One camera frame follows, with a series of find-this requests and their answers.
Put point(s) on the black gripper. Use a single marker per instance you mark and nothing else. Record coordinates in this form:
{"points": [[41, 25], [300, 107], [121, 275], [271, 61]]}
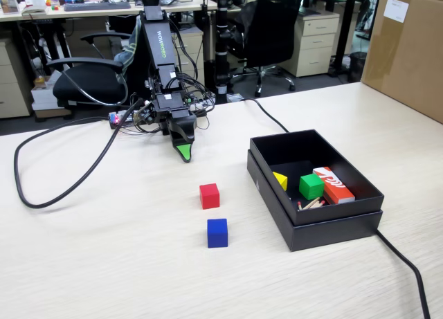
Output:
{"points": [[167, 106]]}

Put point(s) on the beige cabinet behind arm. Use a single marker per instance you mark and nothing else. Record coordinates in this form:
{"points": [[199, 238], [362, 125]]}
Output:
{"points": [[194, 56]]}

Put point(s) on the red wooden cube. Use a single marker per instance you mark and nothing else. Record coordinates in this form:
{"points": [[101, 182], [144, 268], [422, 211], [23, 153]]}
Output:
{"points": [[209, 196]]}

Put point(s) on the blue wooden cube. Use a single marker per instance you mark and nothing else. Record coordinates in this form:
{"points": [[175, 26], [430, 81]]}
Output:
{"points": [[217, 234]]}

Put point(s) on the green wooden cube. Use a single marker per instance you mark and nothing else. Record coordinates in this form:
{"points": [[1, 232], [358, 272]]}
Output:
{"points": [[311, 187]]}

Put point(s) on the white power strip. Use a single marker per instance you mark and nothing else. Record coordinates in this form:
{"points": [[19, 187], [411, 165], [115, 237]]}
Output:
{"points": [[204, 102]]}

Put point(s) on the controller circuit board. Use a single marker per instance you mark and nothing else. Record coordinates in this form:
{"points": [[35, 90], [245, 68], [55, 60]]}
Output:
{"points": [[119, 119]]}

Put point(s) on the black vertical pole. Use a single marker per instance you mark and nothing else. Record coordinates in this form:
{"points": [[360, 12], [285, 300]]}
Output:
{"points": [[222, 56]]}

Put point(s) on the yellow wooden block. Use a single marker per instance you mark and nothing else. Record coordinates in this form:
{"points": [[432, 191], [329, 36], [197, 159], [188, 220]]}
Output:
{"points": [[282, 182]]}

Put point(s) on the plaid cloth garment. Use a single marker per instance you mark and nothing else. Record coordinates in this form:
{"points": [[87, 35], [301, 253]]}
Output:
{"points": [[129, 50]]}

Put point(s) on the black office chair with armrests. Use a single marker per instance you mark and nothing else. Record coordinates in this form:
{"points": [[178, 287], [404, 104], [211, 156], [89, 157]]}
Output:
{"points": [[90, 87]]}

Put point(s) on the black mesh office chair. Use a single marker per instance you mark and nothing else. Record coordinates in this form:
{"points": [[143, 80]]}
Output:
{"points": [[270, 28]]}

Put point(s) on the wooden match red head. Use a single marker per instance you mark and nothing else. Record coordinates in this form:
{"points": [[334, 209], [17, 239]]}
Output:
{"points": [[317, 201], [322, 202]]}

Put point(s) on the stack of white boxes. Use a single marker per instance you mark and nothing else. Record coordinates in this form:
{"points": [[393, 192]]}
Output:
{"points": [[41, 97]]}

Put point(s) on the beige three-drawer cabinet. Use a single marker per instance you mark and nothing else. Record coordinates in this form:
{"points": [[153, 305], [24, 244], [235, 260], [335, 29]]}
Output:
{"points": [[311, 45]]}

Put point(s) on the orange white matchbox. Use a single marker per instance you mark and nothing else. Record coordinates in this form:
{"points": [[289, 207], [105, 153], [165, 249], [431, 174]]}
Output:
{"points": [[337, 191]]}

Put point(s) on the black computer keyboard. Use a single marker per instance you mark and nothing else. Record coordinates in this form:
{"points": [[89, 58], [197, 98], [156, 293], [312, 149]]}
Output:
{"points": [[97, 6]]}

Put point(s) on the beige background desk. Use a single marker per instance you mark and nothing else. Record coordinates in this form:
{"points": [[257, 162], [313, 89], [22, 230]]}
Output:
{"points": [[86, 13]]}

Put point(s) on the black cardboard box tray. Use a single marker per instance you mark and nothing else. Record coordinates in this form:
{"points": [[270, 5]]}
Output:
{"points": [[346, 210]]}

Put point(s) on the beige cabinet with wide drawers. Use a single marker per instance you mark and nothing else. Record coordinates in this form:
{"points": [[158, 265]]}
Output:
{"points": [[14, 90]]}

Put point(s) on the black open box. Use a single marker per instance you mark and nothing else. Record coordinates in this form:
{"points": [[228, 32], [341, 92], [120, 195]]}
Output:
{"points": [[346, 229]]}

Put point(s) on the black waste bin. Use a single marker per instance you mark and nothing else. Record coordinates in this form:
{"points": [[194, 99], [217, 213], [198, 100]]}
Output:
{"points": [[357, 68]]}

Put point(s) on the colourful toy figure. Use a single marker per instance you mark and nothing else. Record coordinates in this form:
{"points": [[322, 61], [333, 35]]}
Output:
{"points": [[51, 3]]}

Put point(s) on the framed picture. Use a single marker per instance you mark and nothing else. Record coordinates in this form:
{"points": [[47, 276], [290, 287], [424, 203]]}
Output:
{"points": [[8, 0]]}

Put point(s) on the large brown cardboard box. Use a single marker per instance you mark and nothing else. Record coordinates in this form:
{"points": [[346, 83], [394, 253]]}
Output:
{"points": [[408, 56]]}

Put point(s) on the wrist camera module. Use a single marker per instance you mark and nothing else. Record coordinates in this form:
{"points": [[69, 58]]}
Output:
{"points": [[143, 114]]}

